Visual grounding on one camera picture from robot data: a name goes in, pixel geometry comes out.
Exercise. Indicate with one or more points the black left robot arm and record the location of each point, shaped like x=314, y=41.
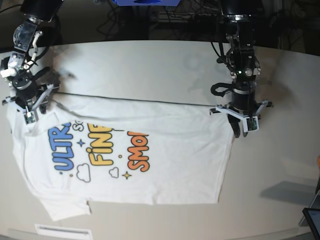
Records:
x=238, y=17

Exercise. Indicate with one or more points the white printed T-shirt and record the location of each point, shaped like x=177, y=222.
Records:
x=120, y=151

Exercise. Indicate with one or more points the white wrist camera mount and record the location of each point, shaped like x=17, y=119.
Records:
x=253, y=123
x=30, y=114

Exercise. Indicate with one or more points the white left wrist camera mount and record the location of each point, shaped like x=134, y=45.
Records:
x=253, y=123

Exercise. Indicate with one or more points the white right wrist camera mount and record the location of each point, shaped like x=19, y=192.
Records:
x=30, y=114

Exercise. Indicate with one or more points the blue box at top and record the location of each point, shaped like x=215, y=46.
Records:
x=123, y=3

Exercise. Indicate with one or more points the dark tablet screen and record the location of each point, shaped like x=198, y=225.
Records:
x=312, y=216

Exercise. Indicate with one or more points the white paper label sheet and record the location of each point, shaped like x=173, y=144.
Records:
x=63, y=232

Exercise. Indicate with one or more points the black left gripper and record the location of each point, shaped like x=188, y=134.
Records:
x=242, y=100

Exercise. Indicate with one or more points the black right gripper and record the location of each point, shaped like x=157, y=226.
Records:
x=26, y=91

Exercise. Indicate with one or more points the grey tablet stand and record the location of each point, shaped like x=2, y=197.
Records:
x=314, y=204

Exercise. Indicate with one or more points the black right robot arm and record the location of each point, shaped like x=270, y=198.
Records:
x=25, y=53

